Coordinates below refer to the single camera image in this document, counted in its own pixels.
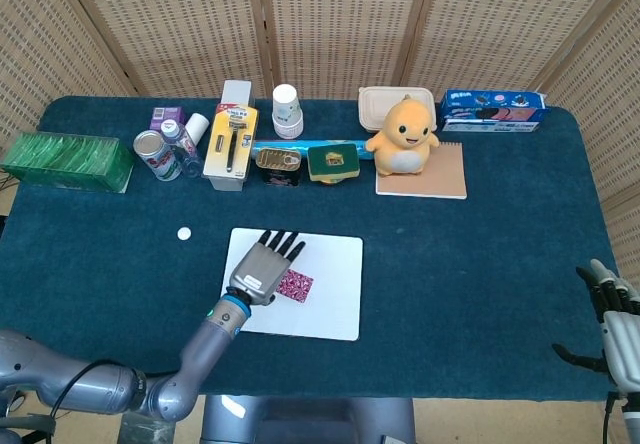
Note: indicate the silver drink can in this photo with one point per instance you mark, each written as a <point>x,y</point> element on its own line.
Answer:
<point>156,156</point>

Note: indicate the clear plastic water bottle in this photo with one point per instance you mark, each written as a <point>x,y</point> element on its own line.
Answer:
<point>181,149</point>

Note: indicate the small white cap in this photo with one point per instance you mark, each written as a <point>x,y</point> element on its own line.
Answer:
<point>184,233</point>

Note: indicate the purple patterned packet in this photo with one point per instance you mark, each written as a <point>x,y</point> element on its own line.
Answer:
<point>299,286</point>

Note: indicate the white rectangular board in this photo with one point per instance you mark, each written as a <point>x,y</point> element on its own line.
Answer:
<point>330,289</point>

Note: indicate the green gold tin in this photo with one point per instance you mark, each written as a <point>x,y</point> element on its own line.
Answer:
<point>333,163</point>

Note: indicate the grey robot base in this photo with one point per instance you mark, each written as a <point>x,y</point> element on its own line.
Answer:
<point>307,421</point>

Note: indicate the teal table cloth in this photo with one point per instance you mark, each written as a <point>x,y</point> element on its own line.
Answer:
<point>450,274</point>

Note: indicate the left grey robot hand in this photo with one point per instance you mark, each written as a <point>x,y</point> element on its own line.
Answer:
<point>262,269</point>

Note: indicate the white cylindrical bottle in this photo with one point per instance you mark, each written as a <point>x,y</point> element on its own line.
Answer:
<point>198,126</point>

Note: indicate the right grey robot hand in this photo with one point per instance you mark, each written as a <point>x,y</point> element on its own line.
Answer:
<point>620,334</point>

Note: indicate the green plastic box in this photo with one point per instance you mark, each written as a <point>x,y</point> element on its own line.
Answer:
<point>65,161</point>

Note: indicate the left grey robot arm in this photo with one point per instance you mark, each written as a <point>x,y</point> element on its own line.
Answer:
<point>200,359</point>

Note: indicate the white paper cup stack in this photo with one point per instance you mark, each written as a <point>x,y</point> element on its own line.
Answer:
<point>286,111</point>

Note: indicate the purple small box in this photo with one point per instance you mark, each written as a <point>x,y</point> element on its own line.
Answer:
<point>167,114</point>

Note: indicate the yellow plush toy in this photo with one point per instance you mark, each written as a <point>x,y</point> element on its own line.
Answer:
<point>404,139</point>

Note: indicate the metal table leg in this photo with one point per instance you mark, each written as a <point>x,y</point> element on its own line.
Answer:
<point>147,429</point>

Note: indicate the blue cookie box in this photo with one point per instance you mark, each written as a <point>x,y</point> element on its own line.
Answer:
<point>492,111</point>

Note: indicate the beige lunch container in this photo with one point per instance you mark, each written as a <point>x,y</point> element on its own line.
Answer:
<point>380,106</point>

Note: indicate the gold pull-tab tin can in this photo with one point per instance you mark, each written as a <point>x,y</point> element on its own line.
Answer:
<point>278,163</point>

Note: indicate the yellow razor package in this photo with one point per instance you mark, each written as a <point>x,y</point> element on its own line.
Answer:
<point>231,141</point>

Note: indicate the brown spiral notebook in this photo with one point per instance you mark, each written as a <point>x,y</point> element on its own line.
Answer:
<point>440,176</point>

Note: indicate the bamboo folding screen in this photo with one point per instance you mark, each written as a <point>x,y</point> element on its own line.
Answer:
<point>320,24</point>

